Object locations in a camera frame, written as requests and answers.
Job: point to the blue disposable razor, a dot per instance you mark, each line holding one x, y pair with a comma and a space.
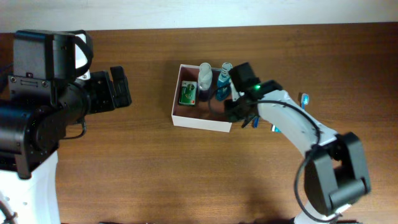
255, 122

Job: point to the clear dark liquid bottle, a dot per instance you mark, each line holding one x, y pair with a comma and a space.
205, 77

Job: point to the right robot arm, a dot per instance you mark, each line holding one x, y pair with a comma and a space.
333, 175

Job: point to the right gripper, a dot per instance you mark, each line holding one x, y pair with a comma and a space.
235, 109

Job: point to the blue white toothbrush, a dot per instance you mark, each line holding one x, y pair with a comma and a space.
304, 100

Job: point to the white cardboard box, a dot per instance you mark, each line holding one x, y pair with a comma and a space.
197, 116

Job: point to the green Dettol soap box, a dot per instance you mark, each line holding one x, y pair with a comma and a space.
188, 93

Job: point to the teal mouthwash bottle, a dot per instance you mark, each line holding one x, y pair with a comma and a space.
223, 83

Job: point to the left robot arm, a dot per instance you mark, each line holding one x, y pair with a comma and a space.
51, 87

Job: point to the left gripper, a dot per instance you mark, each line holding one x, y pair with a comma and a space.
119, 86

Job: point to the teal white toothpaste tube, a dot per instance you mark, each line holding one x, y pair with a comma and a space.
275, 129

